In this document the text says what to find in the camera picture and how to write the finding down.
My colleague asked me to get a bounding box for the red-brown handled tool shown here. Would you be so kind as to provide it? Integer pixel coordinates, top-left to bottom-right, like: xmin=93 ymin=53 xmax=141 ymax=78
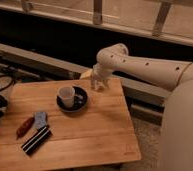
xmin=16 ymin=117 xmax=34 ymax=138

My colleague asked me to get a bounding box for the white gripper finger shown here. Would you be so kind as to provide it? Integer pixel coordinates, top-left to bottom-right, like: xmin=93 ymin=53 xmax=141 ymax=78
xmin=91 ymin=79 xmax=98 ymax=90
xmin=102 ymin=80 xmax=109 ymax=89

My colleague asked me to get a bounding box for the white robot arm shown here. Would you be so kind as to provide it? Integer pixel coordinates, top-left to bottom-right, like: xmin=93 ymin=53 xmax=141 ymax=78
xmin=91 ymin=43 xmax=193 ymax=171

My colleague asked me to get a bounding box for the grey blue cloth piece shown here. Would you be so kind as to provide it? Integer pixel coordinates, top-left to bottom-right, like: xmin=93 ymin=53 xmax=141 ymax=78
xmin=34 ymin=111 xmax=47 ymax=130

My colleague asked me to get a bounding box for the black round saucer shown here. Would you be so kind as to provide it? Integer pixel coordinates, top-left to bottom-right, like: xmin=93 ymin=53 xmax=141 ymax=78
xmin=56 ymin=86 xmax=88 ymax=113

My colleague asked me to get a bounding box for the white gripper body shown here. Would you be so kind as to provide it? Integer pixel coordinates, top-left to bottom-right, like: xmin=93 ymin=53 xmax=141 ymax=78
xmin=91 ymin=64 xmax=111 ymax=84

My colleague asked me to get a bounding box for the black white striped box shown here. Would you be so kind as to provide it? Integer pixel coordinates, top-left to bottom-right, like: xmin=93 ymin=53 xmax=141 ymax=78
xmin=21 ymin=126 xmax=52 ymax=155

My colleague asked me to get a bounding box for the wooden table board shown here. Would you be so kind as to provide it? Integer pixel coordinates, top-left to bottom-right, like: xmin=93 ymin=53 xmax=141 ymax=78
xmin=0 ymin=78 xmax=141 ymax=171

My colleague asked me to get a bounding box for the white ceramic cup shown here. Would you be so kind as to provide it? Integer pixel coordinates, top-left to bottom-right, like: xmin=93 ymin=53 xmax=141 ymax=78
xmin=58 ymin=86 xmax=75 ymax=108

